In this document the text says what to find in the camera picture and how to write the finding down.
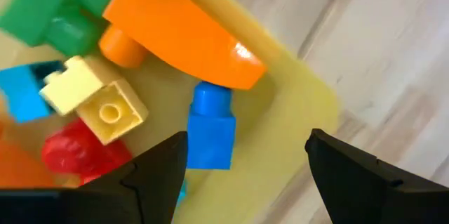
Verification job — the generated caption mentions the large orange toy block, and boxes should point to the large orange toy block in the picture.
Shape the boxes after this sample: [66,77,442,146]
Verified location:
[99,0,268,91]

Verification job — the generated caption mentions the yellow translucent bin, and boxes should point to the yellow translucent bin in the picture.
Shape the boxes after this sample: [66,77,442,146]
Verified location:
[0,0,340,224]

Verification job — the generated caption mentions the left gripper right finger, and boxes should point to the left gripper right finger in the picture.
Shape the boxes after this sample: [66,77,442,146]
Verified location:
[304,128,449,224]

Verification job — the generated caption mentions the light blue small brick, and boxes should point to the light blue small brick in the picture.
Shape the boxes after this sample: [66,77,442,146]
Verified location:
[0,60,66,124]

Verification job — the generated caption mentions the blue toy block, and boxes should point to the blue toy block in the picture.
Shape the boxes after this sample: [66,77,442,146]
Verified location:
[186,81,236,171]

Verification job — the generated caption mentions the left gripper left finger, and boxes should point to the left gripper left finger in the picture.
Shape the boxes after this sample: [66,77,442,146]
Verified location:
[0,131,189,224]

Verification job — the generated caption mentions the green toy block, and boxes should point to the green toy block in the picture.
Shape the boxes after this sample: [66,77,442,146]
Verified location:
[0,0,122,56]

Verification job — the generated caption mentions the pale yellow brick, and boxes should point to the pale yellow brick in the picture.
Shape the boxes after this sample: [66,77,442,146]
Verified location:
[39,55,149,146]

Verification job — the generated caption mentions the large red toy block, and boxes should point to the large red toy block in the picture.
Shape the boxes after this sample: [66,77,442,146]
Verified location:
[41,118,133,185]

